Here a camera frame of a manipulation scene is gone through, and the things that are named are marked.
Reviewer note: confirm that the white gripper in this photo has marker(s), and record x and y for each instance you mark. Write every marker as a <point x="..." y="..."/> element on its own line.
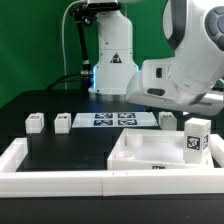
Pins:
<point x="151" y="87"/>

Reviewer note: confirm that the white square tabletop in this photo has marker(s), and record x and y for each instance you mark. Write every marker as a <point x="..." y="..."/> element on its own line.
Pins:
<point x="138" y="149"/>

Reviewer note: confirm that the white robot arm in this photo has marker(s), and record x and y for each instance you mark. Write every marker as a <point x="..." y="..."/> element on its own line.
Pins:
<point x="194" y="29"/>

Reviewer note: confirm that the white marker plate with tags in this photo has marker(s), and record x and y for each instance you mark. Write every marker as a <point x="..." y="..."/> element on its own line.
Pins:
<point x="114" y="119"/>

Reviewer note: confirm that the white U-shaped fence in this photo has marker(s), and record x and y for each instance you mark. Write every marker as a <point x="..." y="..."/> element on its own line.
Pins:
<point x="100" y="183"/>

